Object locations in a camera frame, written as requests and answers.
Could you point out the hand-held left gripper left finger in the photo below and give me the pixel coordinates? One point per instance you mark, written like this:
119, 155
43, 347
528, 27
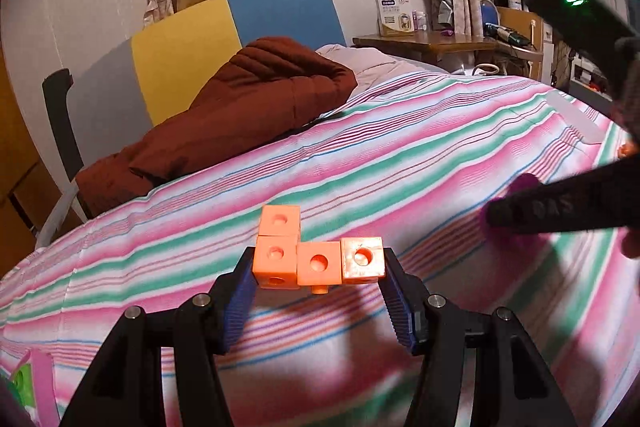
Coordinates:
240, 302

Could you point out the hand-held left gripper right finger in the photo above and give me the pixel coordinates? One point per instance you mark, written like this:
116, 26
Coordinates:
400, 307

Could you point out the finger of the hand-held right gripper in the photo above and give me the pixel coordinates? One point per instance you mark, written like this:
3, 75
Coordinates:
550, 207

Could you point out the brown purple toy hairbrush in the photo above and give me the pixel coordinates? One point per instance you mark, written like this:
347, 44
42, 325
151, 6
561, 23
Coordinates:
522, 183

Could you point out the orange cube blocks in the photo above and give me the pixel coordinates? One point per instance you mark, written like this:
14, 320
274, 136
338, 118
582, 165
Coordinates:
315, 262

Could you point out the pink cardboard box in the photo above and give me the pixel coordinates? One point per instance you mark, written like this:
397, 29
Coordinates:
42, 387

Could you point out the green white toy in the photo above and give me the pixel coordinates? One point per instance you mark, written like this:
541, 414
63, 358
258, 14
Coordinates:
22, 382

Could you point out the person's right hand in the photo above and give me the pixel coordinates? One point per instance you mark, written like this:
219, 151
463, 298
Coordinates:
632, 244

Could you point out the pink green striped blanket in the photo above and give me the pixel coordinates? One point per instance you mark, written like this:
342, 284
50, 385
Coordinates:
350, 167

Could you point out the wooden desk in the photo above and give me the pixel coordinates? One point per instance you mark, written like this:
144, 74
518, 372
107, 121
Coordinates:
430, 41

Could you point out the small pink bottle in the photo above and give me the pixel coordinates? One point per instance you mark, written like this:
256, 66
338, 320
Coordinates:
420, 21

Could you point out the white carton box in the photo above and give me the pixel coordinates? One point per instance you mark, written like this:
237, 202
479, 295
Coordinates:
394, 12

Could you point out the brown quilt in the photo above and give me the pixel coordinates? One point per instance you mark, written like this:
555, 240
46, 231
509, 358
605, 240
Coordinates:
240, 107

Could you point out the beige bed sheet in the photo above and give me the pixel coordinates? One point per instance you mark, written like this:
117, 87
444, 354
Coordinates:
380, 64

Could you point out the grey yellow blue headboard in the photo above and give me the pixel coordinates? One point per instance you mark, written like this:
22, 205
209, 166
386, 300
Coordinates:
190, 47

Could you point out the wooden wardrobe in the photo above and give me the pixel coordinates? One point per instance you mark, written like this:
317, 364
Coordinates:
15, 167

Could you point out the white bed rail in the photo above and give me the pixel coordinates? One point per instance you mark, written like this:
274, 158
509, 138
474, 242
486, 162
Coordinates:
57, 212

